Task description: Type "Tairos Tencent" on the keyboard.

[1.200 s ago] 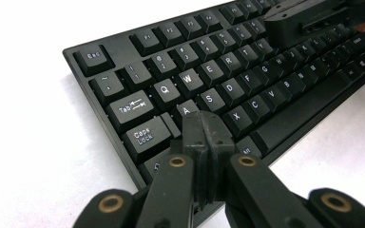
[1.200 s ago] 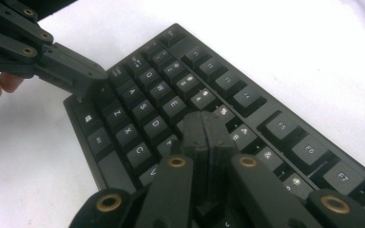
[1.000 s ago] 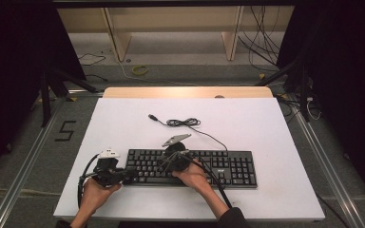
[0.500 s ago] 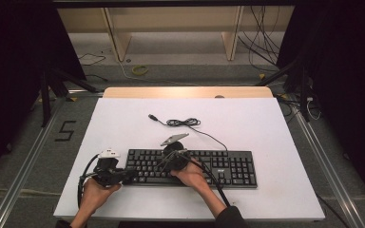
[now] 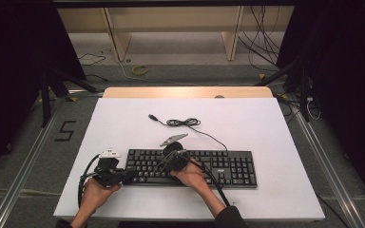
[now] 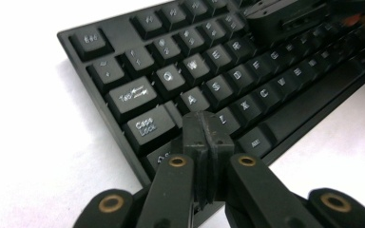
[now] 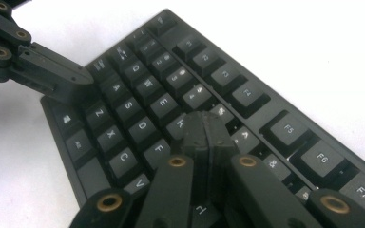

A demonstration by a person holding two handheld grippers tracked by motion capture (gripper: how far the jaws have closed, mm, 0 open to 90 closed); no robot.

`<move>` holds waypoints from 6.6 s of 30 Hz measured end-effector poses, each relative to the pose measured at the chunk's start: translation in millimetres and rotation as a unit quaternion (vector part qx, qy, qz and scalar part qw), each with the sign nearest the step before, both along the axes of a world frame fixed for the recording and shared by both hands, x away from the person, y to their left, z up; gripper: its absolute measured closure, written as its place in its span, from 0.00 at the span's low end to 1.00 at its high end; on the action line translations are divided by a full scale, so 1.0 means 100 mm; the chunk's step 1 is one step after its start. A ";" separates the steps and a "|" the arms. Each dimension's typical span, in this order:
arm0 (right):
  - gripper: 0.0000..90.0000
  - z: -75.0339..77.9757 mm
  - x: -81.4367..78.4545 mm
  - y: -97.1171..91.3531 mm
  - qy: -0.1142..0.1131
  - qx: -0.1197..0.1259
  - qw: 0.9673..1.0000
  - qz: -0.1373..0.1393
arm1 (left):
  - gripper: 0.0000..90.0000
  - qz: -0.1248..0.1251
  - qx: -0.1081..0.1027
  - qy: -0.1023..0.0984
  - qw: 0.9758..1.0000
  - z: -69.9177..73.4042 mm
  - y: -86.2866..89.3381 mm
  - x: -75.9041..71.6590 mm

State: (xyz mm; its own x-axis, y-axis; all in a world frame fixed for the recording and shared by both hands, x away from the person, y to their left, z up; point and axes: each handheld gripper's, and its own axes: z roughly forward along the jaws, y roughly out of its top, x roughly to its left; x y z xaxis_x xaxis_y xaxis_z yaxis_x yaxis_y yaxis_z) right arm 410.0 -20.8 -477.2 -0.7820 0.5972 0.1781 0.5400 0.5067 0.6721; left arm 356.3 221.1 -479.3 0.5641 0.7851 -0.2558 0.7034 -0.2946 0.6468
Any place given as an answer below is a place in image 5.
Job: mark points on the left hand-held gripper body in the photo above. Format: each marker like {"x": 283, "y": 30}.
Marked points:
{"x": 109, "y": 172}

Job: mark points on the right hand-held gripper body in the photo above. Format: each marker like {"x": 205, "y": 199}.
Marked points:
{"x": 174, "y": 148}

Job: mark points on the black computer keyboard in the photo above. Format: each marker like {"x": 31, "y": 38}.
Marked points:
{"x": 234, "y": 167}

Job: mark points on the person's left hand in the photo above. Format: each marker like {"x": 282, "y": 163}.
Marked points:
{"x": 96, "y": 193}

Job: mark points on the person's right hand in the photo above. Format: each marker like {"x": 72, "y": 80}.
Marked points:
{"x": 191, "y": 177}

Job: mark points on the yellow tape roll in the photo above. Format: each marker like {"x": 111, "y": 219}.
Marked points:
{"x": 134, "y": 70}

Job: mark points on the black metal stand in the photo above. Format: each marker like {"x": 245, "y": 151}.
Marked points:
{"x": 303, "y": 95}
{"x": 46, "y": 101}

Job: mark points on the black metal crossbar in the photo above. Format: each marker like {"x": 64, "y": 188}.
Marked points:
{"x": 171, "y": 3}

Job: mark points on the black curtain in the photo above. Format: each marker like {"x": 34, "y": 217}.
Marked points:
{"x": 12, "y": 63}
{"x": 348, "y": 79}

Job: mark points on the aluminium floor rail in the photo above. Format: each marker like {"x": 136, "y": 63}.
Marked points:
{"x": 25, "y": 166}
{"x": 328, "y": 167}

